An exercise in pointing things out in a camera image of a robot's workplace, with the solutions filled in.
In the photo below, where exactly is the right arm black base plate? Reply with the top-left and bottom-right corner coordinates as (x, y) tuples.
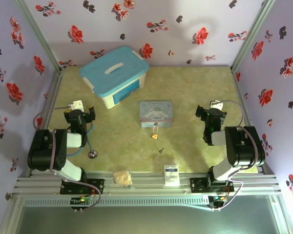
(189, 177), (235, 194)

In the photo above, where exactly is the white printed packet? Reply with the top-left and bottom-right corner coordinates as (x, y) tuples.
(164, 164), (181, 187)

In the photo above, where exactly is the aluminium frame cross rail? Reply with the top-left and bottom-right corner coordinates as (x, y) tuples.
(14, 170), (282, 196)

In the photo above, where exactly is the aluminium frame corner post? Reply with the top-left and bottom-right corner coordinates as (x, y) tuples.
(14, 0), (65, 74)
(230, 0), (277, 74)

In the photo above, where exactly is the small brass padlock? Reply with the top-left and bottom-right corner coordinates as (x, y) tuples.
(150, 125), (160, 140)

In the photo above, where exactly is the white storage box blue lid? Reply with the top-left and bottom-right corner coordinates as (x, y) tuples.
(79, 45), (150, 110)

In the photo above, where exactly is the clear bag with beige contents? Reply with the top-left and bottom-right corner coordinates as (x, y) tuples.
(112, 170), (133, 190)

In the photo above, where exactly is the slotted grey cable duct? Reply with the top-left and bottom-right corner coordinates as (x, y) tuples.
(21, 197), (210, 207)

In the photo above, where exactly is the aluminium frame side rail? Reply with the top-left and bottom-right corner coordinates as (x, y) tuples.
(28, 70), (65, 177)
(231, 70), (277, 174)

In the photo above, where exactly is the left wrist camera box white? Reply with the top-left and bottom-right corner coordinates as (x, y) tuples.
(68, 100), (85, 112)

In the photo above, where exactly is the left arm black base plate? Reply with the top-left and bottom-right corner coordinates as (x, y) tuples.
(60, 178), (105, 195)

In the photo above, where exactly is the left arm grey cable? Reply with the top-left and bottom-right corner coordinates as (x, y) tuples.
(33, 104), (102, 211)

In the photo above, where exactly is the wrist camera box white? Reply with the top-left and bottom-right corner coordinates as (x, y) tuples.
(209, 100), (225, 111)
(68, 100), (85, 112)

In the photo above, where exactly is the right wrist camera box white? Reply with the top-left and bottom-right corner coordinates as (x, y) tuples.
(209, 100), (225, 111)

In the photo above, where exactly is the light blue cartoon tin box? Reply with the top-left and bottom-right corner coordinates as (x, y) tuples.
(139, 100), (173, 129)

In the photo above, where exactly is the blue stethoscope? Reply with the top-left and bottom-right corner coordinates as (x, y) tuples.
(67, 121), (99, 159)

